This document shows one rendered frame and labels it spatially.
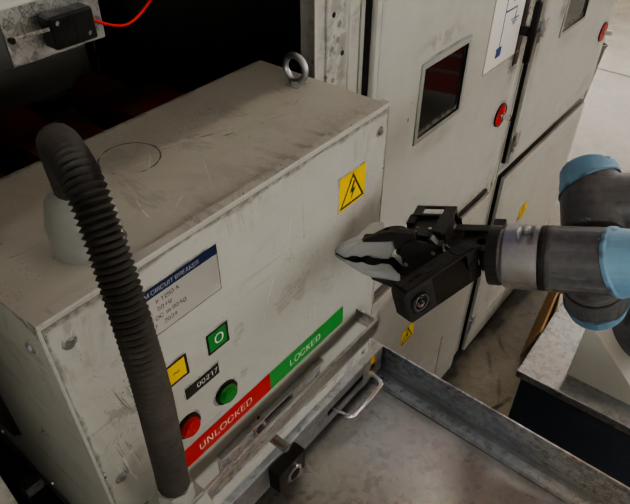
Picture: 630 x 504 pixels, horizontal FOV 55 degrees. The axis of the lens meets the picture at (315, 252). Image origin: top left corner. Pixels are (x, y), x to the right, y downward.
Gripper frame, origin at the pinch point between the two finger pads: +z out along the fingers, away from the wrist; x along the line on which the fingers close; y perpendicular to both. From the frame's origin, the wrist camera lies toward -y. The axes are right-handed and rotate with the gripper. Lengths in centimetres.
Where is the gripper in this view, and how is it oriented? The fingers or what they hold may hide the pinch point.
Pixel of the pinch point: (342, 256)
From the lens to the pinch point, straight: 79.7
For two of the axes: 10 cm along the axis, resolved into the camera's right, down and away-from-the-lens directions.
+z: -8.8, -0.6, 4.7
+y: 4.1, -5.9, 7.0
